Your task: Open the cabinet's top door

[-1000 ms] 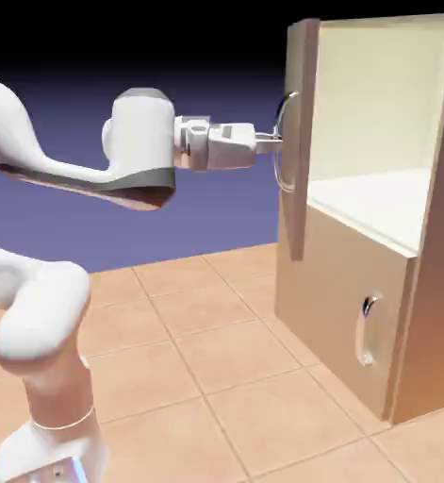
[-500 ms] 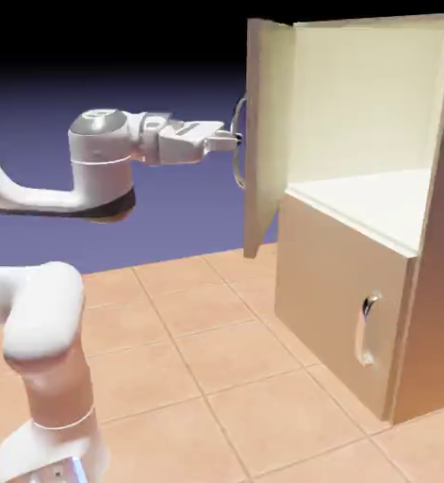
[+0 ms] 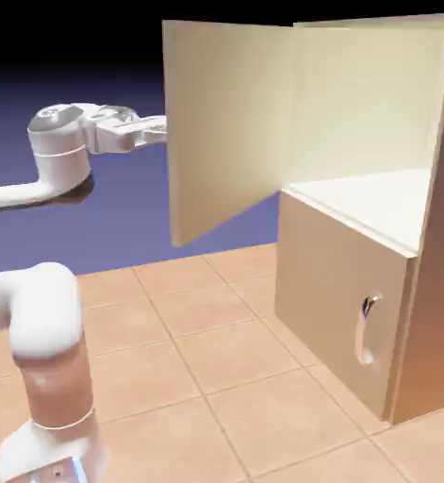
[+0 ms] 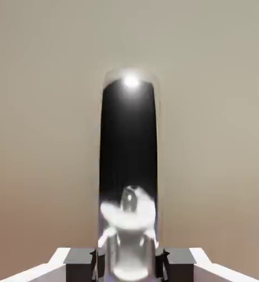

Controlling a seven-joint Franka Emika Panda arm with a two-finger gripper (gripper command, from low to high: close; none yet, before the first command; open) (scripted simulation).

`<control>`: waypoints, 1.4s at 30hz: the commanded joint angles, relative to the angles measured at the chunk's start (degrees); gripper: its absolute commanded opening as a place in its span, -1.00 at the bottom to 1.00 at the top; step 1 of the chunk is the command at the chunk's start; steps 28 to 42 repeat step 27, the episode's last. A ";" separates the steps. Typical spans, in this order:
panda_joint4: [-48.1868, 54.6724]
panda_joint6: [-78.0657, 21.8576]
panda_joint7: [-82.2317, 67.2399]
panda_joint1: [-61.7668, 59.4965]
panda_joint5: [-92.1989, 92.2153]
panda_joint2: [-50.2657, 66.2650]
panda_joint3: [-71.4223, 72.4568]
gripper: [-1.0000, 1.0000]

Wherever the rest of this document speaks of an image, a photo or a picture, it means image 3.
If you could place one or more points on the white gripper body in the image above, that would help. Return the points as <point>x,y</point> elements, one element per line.
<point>151,130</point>

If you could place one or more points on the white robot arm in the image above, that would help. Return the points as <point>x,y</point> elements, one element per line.
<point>57,154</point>

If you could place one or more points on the cream cabinet door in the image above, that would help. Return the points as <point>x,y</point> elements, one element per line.
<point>225,124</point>

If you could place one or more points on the tan cabinet door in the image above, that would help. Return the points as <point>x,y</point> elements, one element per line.
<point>319,279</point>

